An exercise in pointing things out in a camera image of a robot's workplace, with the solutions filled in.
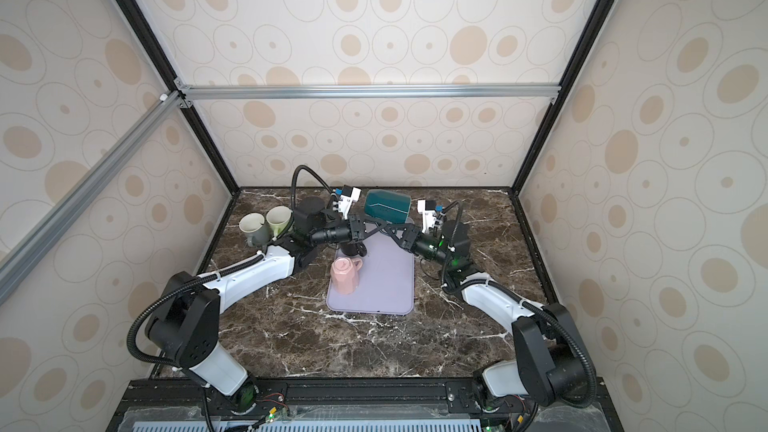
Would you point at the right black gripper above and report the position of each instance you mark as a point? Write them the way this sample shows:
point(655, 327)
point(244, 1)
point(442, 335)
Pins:
point(409, 239)

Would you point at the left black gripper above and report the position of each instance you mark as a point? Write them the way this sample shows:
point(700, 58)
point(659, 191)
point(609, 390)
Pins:
point(356, 227)

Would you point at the dark green mug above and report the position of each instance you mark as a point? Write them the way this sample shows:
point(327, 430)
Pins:
point(388, 205)

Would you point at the lavender plastic tray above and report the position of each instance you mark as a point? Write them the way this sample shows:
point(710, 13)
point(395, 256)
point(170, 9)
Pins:
point(384, 281)

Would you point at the pink faceted mug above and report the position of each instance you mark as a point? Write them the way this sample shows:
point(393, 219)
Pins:
point(345, 274)

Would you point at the light green mug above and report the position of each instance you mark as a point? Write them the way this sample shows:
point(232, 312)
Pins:
point(278, 219)

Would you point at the grey mug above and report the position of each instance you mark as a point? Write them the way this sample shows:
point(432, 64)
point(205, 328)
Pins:
point(255, 229)

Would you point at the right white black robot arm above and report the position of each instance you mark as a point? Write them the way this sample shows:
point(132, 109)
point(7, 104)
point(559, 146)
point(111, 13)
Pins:
point(551, 362)

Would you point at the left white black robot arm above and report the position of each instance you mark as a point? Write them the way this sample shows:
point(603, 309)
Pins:
point(181, 328)

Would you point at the black mug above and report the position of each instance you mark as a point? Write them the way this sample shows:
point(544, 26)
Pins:
point(357, 249)

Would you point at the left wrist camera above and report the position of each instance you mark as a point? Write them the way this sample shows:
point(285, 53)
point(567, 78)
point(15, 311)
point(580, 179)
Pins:
point(344, 199)

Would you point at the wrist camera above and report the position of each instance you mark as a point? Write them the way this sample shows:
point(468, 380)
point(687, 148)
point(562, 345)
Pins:
point(431, 213)
point(344, 199)

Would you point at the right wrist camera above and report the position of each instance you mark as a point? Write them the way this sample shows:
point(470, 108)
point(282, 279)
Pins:
point(431, 213)

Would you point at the horizontal aluminium rail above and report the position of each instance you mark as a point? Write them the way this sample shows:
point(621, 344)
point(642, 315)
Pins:
point(374, 91)

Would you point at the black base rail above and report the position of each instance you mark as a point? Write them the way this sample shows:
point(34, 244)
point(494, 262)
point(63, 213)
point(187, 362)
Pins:
point(350, 404)

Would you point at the left diagonal aluminium rail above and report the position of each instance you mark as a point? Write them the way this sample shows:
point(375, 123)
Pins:
point(23, 259)

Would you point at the right black frame post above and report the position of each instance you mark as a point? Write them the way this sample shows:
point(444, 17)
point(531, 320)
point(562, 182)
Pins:
point(594, 24)

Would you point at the black frame post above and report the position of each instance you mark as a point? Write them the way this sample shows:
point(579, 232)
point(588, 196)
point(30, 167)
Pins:
point(594, 24)
point(138, 23)

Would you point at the left black frame post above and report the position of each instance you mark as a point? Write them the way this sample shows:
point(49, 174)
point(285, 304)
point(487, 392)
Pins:
point(138, 23)

